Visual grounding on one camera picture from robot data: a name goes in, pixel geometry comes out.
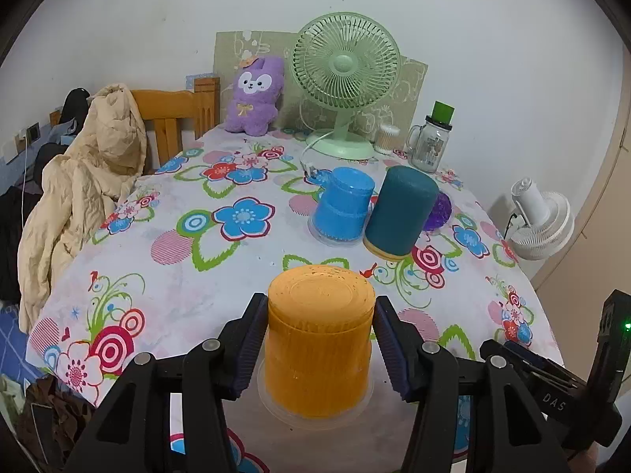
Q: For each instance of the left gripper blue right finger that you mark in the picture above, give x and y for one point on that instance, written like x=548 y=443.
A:
x=508 y=432

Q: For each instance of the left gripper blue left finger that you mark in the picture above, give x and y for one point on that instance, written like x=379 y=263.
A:
x=166 y=415

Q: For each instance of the orange plastic cup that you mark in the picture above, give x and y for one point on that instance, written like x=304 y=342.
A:
x=317 y=347

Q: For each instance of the purple transparent cup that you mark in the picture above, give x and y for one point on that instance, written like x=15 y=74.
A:
x=439 y=214

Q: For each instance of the dark teal cup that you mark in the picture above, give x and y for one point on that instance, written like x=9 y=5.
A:
x=403 y=206

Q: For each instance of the light blue plastic cup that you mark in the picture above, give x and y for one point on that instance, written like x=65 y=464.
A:
x=342 y=211

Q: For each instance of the right hand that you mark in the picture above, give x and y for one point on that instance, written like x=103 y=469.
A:
x=598 y=459

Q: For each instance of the white floor fan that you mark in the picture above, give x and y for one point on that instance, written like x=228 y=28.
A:
x=545 y=221

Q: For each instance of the beige quilted jacket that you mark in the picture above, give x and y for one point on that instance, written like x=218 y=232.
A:
x=81 y=188

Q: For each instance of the glass mason jar mug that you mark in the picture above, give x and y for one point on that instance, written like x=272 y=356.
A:
x=427 y=142

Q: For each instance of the cotton swab container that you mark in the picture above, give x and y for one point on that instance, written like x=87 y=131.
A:
x=386 y=138

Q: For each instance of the wooden chair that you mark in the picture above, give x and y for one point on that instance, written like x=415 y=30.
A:
x=172 y=118

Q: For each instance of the beige patterned board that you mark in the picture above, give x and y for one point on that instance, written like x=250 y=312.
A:
x=299 y=112

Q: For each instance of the purple plush toy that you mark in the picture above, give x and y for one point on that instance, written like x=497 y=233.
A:
x=256 y=89

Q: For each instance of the green desk fan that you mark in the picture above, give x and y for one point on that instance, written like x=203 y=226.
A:
x=344 y=62

